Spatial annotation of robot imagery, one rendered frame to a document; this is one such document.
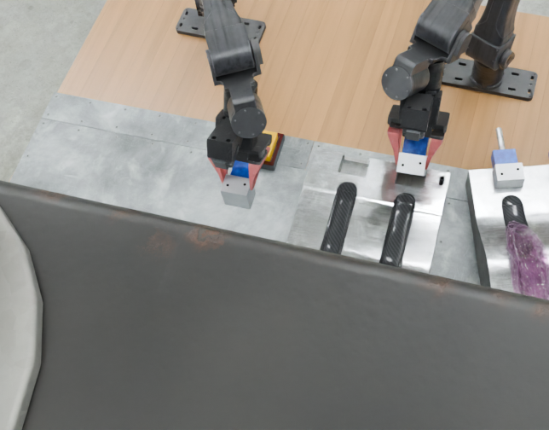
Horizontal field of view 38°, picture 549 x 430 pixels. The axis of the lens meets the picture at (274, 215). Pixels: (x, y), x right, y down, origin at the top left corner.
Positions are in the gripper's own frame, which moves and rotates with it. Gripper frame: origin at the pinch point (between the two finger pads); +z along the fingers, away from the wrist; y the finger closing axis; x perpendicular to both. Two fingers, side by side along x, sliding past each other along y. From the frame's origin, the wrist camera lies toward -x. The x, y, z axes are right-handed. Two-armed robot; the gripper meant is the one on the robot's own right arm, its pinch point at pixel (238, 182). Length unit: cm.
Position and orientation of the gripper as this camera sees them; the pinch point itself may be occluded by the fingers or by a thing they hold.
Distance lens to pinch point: 143.9
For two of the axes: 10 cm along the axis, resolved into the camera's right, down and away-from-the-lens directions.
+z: -0.5, 8.2, 5.8
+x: 2.8, -5.4, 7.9
